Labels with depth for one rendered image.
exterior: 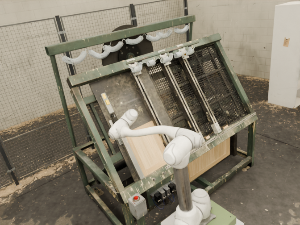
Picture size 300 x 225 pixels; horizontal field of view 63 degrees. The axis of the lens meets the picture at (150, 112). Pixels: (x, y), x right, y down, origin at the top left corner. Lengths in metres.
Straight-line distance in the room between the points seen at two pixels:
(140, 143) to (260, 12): 5.68
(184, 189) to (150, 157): 0.94
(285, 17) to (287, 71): 1.05
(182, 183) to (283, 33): 4.46
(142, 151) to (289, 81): 4.01
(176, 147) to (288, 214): 2.24
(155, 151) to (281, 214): 1.72
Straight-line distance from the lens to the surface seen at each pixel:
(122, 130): 1.90
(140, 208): 2.33
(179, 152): 1.56
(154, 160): 2.65
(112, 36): 3.12
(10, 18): 6.84
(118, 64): 2.67
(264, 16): 7.47
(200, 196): 2.04
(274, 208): 3.58
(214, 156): 3.63
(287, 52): 5.74
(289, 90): 5.93
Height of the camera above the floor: 2.53
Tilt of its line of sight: 25 degrees down
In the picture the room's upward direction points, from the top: 8 degrees counter-clockwise
